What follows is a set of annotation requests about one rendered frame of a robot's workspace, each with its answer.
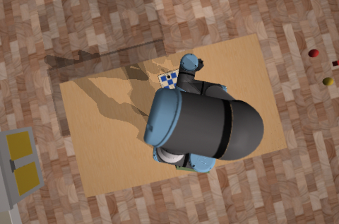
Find blue and cream chessboard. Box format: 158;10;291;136
158;69;179;89

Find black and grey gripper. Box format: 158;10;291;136
196;59;204;72

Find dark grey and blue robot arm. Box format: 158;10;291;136
143;54;264;172

